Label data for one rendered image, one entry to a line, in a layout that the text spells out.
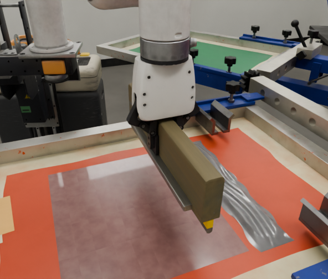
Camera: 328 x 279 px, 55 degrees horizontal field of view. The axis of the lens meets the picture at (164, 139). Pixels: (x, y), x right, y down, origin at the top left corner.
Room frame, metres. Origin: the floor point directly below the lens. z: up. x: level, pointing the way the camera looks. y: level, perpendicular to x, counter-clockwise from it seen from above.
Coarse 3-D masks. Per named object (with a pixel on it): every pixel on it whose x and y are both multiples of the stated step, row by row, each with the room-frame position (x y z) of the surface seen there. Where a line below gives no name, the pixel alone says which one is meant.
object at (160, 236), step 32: (256, 192) 0.51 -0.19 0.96; (288, 192) 0.51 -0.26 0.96; (96, 224) 0.42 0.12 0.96; (128, 224) 0.42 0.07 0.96; (160, 224) 0.42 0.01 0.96; (192, 224) 0.42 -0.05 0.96; (224, 224) 0.42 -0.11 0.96; (288, 224) 0.42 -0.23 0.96; (0, 256) 0.35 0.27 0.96; (32, 256) 0.35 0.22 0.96; (64, 256) 0.35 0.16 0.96; (96, 256) 0.35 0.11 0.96; (128, 256) 0.35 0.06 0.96; (160, 256) 0.35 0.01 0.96; (192, 256) 0.35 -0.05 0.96; (224, 256) 0.35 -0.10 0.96; (256, 256) 0.35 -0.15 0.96
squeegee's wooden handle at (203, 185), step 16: (160, 128) 0.46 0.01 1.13; (176, 128) 0.45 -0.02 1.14; (160, 144) 0.46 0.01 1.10; (176, 144) 0.40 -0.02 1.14; (192, 144) 0.40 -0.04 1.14; (176, 160) 0.40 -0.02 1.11; (192, 160) 0.36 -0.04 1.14; (208, 160) 0.36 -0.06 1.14; (176, 176) 0.40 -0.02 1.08; (192, 176) 0.35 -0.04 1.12; (208, 176) 0.33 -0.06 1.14; (192, 192) 0.34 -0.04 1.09; (208, 192) 0.32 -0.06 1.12; (192, 208) 0.34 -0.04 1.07; (208, 208) 0.32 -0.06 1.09
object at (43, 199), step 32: (96, 160) 0.62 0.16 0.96; (128, 160) 0.62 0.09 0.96; (224, 160) 0.62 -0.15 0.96; (256, 160) 0.62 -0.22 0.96; (32, 192) 0.51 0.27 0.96; (64, 192) 0.51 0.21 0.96; (96, 192) 0.51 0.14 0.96; (128, 192) 0.51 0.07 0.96; (160, 192) 0.51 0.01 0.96; (32, 224) 0.42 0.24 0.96; (64, 224) 0.42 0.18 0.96
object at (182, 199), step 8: (136, 128) 0.56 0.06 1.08; (144, 136) 0.53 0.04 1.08; (144, 144) 0.51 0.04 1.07; (152, 152) 0.48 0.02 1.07; (152, 160) 0.46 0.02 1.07; (160, 160) 0.45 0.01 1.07; (160, 168) 0.43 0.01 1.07; (168, 176) 0.41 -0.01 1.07; (168, 184) 0.39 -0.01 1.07; (176, 184) 0.39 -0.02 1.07; (176, 192) 0.37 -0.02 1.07; (184, 200) 0.35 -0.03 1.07; (184, 208) 0.34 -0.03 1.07
